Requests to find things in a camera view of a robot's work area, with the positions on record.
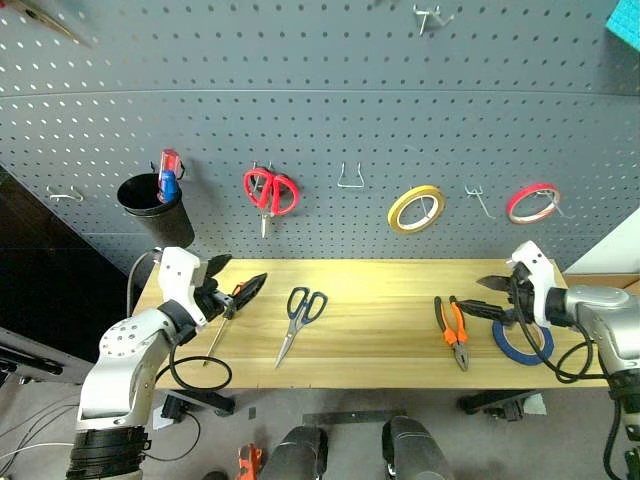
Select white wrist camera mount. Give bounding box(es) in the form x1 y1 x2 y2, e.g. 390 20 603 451
157 246 212 327
506 240 557 330

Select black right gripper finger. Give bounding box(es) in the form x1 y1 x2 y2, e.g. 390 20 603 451
475 273 513 294
459 298 511 326

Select blue black handled scissors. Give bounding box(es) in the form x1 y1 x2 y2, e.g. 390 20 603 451
273 285 330 370

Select black orange handled screwdriver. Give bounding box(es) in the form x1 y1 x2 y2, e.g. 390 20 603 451
202 282 246 370

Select red tape roll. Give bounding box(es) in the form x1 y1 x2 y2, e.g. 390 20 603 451
505 182 562 226

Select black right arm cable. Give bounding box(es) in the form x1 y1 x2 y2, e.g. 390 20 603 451
513 299 610 385

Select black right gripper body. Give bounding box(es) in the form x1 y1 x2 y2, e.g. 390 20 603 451
506 263 534 322

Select flat silver pegboard hook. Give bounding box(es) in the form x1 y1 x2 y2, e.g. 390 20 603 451
46 185 85 203

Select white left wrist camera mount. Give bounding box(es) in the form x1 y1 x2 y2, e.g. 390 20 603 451
157 246 212 327

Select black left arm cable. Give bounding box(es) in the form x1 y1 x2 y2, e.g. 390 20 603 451
168 323 234 392

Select teal foam block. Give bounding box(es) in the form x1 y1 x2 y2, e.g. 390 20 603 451
605 0 640 52

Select silver red tape hook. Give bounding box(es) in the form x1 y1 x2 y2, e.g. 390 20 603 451
535 191 570 219

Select silver wire loop hook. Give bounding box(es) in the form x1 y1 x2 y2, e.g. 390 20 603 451
336 160 366 190

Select yellow tape roll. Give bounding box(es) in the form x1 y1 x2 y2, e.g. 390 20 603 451
386 184 447 234

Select white black power box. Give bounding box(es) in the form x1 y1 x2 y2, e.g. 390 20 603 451
151 394 192 432

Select dark rounded shape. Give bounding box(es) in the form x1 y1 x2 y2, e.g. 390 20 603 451
266 424 330 480
381 415 453 480

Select thin floor cables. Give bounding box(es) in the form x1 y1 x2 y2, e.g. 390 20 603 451
0 398 82 464

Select black round cup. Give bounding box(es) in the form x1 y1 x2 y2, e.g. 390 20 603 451
116 171 197 250

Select silver double prong hook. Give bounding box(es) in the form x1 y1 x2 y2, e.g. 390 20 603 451
463 184 498 221
412 4 457 37

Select red handled scissors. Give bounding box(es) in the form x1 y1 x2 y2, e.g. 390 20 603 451
242 167 302 239

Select orange black handled pliers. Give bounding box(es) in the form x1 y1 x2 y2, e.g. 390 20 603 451
433 295 472 373

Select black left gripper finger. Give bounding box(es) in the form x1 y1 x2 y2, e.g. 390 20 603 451
230 271 269 311
206 253 234 281

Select blurred hanging hand tool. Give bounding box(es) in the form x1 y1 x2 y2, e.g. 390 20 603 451
8 0 97 50

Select blue tape roll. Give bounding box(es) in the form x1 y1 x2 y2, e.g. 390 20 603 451
490 308 557 366

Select grey metal pegboard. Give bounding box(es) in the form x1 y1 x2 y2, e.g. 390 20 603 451
0 0 640 277

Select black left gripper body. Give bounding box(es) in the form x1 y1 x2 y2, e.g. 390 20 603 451
193 276 237 326

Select black table foot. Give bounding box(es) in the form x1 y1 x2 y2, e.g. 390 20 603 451
458 389 537 422
168 389 237 417

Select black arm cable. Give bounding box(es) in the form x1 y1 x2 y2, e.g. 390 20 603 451
513 299 610 385
168 323 234 392

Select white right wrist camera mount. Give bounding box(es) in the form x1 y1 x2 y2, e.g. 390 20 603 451
506 240 557 330

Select grey left wrist cable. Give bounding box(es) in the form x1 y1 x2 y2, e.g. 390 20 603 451
126 248 164 317

